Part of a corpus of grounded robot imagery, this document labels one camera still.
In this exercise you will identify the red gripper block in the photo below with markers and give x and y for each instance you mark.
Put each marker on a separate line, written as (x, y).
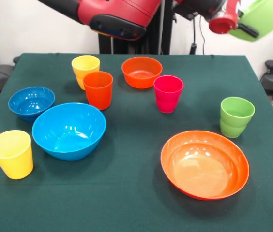
(223, 25)

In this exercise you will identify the large green bowl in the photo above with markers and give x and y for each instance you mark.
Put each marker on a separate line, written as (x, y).
(267, 17)

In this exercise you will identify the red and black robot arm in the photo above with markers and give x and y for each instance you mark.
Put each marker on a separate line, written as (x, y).
(117, 12)

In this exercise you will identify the green cup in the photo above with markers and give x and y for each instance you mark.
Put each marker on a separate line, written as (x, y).
(235, 120)

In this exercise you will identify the pink cup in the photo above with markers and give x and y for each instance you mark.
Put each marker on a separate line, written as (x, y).
(168, 96)

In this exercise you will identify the small orange bowl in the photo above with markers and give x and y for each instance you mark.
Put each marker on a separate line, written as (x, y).
(141, 75)

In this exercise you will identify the large orange bowl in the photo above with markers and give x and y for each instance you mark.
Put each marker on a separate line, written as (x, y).
(204, 169)

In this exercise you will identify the dark green tablecloth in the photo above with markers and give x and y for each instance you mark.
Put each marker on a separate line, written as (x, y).
(131, 145)

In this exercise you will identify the orange cup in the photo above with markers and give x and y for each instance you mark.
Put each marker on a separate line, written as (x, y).
(97, 94)

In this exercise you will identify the yellow cup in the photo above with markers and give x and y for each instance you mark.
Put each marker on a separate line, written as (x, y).
(13, 159)
(83, 65)

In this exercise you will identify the large light blue bowl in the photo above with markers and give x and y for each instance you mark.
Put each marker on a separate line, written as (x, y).
(66, 135)

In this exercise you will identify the small dark blue bowl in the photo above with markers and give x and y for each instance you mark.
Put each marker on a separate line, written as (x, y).
(30, 104)

